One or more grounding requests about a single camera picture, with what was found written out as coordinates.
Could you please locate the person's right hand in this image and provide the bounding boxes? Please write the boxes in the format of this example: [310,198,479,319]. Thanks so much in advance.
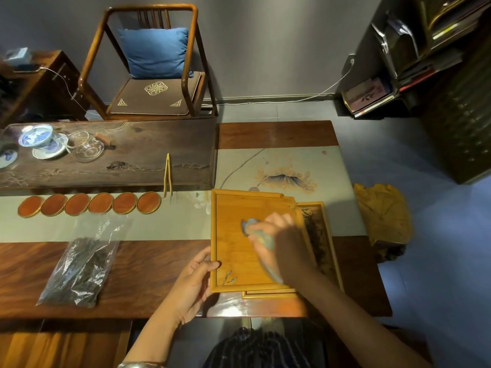
[248,212,317,282]

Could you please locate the person's left hand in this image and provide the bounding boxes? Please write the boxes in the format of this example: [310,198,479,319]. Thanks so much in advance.
[166,247,222,326]

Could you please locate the blue-grey cleaning cloth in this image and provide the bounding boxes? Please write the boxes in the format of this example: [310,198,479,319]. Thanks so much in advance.
[240,218,285,285]

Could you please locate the light bamboo tray lid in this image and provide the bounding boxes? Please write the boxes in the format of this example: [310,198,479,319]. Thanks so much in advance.
[209,189,316,294]

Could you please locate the person's left forearm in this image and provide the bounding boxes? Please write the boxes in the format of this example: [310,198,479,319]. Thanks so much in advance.
[122,307,185,368]

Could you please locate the person's right forearm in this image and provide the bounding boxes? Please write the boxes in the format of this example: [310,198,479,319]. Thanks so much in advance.
[283,264,432,368]

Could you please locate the bamboo tray with tea leaves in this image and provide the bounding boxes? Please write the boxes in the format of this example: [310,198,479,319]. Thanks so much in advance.
[242,201,344,300]

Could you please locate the painted grey table runner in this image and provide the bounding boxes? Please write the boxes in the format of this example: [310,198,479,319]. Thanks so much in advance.
[0,146,367,244]

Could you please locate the striped dark clothing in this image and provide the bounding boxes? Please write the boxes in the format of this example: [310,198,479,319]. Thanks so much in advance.
[203,326,327,368]

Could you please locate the bamboo tea tweezers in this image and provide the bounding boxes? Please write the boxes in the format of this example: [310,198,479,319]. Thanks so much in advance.
[163,153,173,199]

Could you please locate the clear bag of tea leaves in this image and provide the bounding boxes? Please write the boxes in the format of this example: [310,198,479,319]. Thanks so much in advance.
[36,215,127,308]

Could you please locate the dark wooden tea board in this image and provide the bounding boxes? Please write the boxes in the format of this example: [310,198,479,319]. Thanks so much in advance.
[0,119,218,191]

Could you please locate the row of round wooden coasters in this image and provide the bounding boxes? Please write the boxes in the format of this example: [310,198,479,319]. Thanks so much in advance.
[17,191,162,218]

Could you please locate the stack of books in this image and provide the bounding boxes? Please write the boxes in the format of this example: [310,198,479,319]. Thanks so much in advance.
[341,76,398,119]

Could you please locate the wooden bench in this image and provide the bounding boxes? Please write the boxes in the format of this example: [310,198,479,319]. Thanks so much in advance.
[0,319,133,368]

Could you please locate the clear glass pitcher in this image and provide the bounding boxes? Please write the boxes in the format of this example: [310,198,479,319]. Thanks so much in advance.
[66,130,105,163]

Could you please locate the brown embroidered seat pad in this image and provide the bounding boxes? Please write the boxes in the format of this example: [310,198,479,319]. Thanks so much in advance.
[106,71,202,116]

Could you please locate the blue white saucer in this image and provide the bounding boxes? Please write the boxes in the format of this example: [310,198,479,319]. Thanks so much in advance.
[32,134,70,160]

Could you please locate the blue cushion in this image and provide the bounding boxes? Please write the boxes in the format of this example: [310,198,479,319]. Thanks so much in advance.
[117,27,194,80]

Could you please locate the dark drawer cabinet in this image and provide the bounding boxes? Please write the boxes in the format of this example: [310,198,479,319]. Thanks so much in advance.
[417,32,491,185]

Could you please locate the blue white lidded gaiwan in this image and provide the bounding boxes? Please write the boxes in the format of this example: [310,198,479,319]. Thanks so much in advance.
[18,124,55,149]

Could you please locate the small blue white dish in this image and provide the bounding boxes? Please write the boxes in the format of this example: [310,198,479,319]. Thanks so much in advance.
[0,148,19,170]

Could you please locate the dark bookshelf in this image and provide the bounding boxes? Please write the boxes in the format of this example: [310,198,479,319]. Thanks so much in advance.
[339,0,491,119]

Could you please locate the wooden armchair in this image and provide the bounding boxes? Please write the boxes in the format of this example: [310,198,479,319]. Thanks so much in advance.
[78,4,219,121]

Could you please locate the dark wooden side table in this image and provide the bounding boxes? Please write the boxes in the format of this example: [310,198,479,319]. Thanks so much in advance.
[0,50,90,129]

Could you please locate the light blue box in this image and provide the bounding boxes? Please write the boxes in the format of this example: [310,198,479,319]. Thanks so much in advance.
[4,47,34,68]

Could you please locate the white wall cable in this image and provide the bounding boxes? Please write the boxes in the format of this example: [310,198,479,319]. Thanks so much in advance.
[201,57,356,108]

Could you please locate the thin white cable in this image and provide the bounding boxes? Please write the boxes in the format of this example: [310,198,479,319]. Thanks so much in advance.
[38,66,93,116]

